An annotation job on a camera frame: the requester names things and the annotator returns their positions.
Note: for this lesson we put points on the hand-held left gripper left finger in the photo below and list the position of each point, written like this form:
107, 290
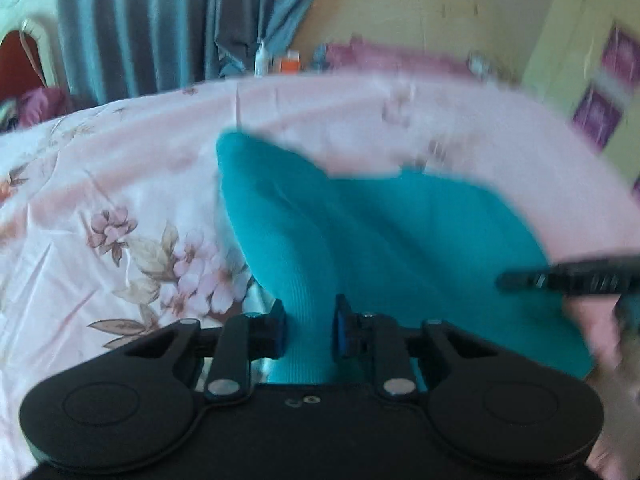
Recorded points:
279, 331

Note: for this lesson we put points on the red heart-shaped headboard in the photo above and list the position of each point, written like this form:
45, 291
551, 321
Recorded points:
22, 60

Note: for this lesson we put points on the white bottle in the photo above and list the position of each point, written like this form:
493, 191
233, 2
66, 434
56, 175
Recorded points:
260, 59

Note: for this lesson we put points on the pink floral bedsheet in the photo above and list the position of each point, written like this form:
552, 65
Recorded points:
125, 170

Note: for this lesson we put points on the pile of mixed clothes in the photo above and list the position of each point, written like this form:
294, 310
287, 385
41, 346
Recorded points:
35, 107

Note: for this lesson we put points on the orange box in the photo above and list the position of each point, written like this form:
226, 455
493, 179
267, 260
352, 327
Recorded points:
287, 62

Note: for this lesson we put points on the purple cloth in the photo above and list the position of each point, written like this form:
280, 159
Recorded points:
395, 57

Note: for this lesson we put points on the blue-grey curtain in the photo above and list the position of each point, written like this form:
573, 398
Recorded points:
165, 20

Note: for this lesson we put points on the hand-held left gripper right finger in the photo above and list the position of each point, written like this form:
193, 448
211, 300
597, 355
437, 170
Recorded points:
341, 334

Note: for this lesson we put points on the teal t-shirt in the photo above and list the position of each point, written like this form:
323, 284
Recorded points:
380, 240

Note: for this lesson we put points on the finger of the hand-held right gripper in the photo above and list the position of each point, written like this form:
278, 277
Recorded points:
565, 277

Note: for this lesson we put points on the purple wall picture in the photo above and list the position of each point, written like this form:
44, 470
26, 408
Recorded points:
620, 55
596, 117

